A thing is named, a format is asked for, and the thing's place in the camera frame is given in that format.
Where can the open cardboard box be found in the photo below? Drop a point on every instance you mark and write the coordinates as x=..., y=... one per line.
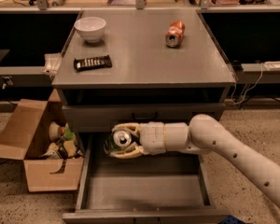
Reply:
x=32, y=127

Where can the black drawer handle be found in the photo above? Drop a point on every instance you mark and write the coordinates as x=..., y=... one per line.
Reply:
x=144, y=116

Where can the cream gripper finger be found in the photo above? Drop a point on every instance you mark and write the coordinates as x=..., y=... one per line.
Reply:
x=123, y=154
x=132, y=128

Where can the black snack bar packet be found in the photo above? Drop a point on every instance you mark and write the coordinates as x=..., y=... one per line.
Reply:
x=92, y=63

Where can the orange soda can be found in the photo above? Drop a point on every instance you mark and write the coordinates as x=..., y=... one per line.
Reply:
x=175, y=34

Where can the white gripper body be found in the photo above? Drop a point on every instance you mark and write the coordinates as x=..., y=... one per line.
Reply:
x=152, y=138

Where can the green soda can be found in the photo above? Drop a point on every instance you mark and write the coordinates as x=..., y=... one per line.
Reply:
x=117, y=141

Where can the white power strip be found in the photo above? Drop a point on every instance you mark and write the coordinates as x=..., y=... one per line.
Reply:
x=272, y=65

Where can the open grey middle drawer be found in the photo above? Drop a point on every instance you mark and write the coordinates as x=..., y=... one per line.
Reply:
x=166, y=189

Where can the white bowl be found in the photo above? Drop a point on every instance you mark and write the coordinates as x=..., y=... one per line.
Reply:
x=90, y=29

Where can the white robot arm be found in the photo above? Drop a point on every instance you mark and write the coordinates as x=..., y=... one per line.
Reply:
x=201, y=135

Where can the blue perforated object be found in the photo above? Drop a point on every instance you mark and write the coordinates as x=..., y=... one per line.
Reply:
x=231, y=220

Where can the closed grey top drawer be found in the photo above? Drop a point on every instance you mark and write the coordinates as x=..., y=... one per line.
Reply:
x=102, y=118

